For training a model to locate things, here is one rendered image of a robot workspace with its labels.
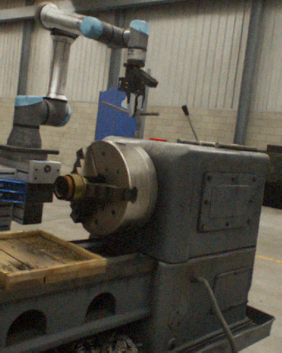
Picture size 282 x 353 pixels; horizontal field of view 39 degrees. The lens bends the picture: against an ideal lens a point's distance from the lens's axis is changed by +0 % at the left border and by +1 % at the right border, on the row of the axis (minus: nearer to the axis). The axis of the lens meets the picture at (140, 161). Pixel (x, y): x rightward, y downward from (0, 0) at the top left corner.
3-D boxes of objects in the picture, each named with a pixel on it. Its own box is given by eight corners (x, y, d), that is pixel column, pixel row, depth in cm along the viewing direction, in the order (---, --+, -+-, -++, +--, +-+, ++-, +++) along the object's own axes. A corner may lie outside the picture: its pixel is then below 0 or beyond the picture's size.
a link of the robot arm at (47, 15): (25, -7, 174) (97, 11, 145) (46, 1, 183) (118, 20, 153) (19, 20, 177) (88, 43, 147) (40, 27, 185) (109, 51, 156)
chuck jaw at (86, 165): (98, 182, 137) (90, 150, 141) (106, 176, 134) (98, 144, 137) (70, 181, 129) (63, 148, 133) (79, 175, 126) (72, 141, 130)
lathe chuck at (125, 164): (81, 209, 153) (103, 130, 146) (134, 251, 131) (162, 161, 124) (61, 209, 146) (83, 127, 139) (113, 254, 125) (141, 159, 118)
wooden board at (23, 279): (40, 240, 140) (42, 229, 140) (106, 272, 115) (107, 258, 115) (-50, 249, 119) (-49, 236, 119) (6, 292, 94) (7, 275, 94)
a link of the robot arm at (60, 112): (30, 123, 188) (44, 4, 184) (56, 126, 199) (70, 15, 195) (45, 126, 180) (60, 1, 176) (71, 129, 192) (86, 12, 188)
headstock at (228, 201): (178, 220, 204) (187, 144, 202) (264, 246, 170) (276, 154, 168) (82, 229, 162) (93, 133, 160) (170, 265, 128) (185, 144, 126)
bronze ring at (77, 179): (77, 170, 131) (53, 170, 125) (95, 175, 125) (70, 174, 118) (74, 199, 132) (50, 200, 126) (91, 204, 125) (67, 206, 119)
